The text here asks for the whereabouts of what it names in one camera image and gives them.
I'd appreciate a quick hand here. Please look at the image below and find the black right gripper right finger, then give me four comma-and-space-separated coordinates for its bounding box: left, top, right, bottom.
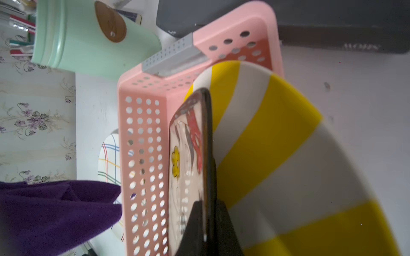
216, 199, 244, 256

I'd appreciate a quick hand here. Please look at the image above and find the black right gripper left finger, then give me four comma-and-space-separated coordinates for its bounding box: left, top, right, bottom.
175, 201, 205, 256

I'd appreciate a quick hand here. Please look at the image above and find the square floral black-rimmed plate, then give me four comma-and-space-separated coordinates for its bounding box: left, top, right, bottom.
168, 88, 216, 256

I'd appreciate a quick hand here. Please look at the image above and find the round yellow striped plate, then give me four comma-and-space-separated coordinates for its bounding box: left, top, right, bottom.
190, 61, 400, 256

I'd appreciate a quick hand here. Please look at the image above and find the round plaid-striped white plate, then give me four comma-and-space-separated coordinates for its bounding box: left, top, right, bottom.
97, 129, 124, 242

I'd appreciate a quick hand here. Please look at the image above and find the purple microfiber cloth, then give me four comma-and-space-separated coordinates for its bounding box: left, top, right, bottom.
1, 180, 122, 256

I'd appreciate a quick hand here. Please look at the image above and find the pink perforated plastic basket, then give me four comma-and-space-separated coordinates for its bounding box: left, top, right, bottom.
117, 1, 284, 256

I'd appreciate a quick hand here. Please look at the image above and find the mint green pencil cup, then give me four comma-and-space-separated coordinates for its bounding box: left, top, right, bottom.
31, 0, 161, 81

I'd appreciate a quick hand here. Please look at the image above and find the dark blue paperback book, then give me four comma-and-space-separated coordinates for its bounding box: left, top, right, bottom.
115, 9, 142, 25

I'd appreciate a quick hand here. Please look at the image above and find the dark grey notebook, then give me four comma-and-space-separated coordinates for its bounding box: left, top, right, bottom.
156, 0, 410, 54

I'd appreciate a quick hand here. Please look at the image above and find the coloured pencils bundle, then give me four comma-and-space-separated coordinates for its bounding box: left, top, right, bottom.
1, 1, 36, 58

